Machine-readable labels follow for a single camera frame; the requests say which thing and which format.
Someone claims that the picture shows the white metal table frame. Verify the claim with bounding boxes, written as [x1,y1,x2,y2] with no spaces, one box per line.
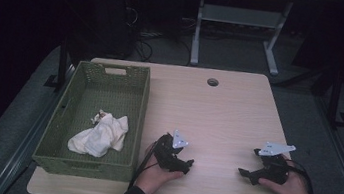
[177,0,342,85]

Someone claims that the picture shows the cream towel with bear print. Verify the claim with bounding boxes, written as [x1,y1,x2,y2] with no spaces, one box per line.
[66,105,132,162]

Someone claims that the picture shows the black floor cables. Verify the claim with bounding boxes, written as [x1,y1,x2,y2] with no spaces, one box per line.
[118,4,199,69]

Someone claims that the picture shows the person's right hand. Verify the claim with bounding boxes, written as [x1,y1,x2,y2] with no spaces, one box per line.
[256,155,327,194]

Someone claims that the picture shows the grey table cable grommet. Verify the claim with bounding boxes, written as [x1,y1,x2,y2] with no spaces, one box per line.
[206,76,221,88]

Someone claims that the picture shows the person's left hand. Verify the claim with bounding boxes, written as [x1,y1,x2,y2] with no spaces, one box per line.
[133,139,188,194]

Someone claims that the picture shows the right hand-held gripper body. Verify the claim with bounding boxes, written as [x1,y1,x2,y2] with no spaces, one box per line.
[249,139,298,187]

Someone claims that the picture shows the green woven basket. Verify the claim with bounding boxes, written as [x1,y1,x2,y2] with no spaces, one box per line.
[29,53,154,186]

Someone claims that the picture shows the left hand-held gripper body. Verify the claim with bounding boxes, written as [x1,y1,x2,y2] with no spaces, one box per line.
[149,126,194,176]

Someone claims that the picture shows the black metal stand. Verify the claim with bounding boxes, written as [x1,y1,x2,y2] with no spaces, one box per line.
[324,69,344,132]
[43,36,73,93]

